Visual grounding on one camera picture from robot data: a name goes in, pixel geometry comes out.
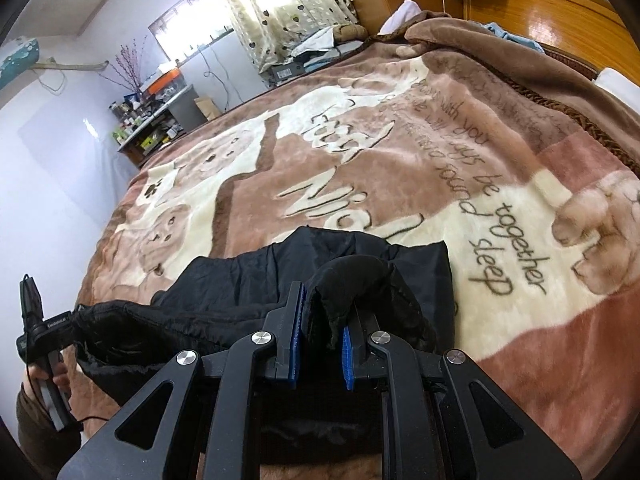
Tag person's left forearm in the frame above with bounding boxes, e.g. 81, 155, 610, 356
14, 385, 86, 467

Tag white folded cloth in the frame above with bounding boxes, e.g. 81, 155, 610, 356
381, 0, 427, 35

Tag orange and white box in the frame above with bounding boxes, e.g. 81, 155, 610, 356
144, 66, 187, 94

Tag cluttered grey desk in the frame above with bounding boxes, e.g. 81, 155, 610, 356
107, 84, 208, 167

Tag wrapped air conditioner pipe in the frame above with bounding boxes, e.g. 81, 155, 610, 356
30, 57, 109, 75

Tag bright window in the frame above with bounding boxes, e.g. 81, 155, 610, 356
149, 0, 237, 62

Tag brown printed blanket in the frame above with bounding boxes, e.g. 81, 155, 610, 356
65, 7, 640, 480

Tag dried flower branches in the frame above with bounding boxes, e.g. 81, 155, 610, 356
97, 35, 152, 95

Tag teal covered air conditioner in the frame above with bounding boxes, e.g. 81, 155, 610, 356
0, 35, 44, 82

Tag wooden headboard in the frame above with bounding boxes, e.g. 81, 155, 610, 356
462, 0, 635, 82

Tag light blue cloth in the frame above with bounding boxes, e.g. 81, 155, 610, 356
486, 21, 547, 54

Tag black flat box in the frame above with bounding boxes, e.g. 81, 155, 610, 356
269, 61, 307, 84

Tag person's left hand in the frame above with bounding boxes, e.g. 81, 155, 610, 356
24, 355, 72, 403

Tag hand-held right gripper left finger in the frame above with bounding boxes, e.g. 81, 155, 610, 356
57, 282, 306, 480

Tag black puffer jacket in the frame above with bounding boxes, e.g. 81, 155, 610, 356
75, 225, 458, 443

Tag white pillow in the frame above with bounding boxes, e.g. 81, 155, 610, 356
596, 66, 640, 107

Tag heart patterned curtain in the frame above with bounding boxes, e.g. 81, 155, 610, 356
192, 0, 362, 75

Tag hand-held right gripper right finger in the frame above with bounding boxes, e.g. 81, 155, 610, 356
341, 310, 583, 480

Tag cardboard box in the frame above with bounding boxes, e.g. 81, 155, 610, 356
193, 96, 222, 122

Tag brown stuffed toy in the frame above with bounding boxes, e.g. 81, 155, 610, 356
331, 23, 371, 44

